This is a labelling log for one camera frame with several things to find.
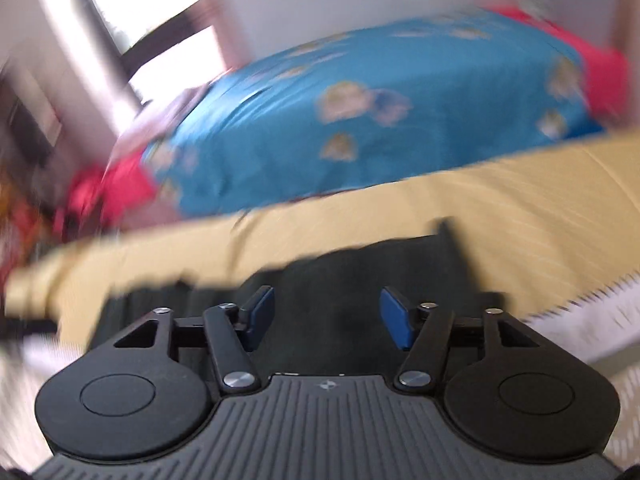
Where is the pink chevron bed sheet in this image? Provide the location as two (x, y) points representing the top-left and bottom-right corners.
(0, 269), (640, 463)

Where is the yellow blanket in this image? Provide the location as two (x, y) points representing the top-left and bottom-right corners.
(5, 132), (640, 347)

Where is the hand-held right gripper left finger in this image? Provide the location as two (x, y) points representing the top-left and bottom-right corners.
(90, 285), (277, 395)

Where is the dark framed window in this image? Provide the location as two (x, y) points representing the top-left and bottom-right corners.
(75, 0), (227, 107)

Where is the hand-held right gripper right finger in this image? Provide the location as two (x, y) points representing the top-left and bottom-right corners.
(378, 286), (540, 395)

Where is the blue floral quilt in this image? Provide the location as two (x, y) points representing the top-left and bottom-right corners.
(142, 7), (607, 219)

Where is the dark green knit sweater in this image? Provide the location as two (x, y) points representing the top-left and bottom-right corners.
(99, 217), (507, 377)

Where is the pink pillow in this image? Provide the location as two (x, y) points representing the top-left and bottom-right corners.
(114, 89), (213, 153)

